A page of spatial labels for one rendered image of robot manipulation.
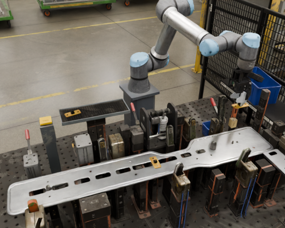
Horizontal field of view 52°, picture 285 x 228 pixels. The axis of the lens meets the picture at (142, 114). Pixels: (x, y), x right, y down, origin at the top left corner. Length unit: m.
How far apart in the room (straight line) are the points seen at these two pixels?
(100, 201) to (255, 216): 0.88
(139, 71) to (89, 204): 0.90
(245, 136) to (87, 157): 0.91
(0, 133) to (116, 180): 2.43
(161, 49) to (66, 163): 0.96
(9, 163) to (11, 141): 1.40
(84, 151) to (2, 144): 2.10
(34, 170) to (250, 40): 1.17
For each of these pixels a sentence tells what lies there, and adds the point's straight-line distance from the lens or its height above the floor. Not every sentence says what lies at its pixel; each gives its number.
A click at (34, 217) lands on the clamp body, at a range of 1.29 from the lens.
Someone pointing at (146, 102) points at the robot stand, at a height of 1.04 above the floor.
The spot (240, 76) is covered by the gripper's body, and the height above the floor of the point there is 1.43.
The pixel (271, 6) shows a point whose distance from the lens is 3.62.
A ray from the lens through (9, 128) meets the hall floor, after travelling 3.73.
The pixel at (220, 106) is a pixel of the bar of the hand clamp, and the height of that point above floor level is 1.16.
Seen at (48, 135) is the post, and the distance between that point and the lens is 1.63.
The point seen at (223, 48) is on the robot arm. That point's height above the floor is 1.56.
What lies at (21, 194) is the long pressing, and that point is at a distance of 1.47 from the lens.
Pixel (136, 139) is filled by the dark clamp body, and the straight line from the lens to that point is 1.59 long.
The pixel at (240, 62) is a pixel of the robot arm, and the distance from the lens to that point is 1.43.
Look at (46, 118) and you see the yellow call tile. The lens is 1.62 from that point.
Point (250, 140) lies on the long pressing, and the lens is 1.77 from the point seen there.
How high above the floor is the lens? 2.04
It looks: 34 degrees down
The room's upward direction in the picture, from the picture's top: 1 degrees clockwise
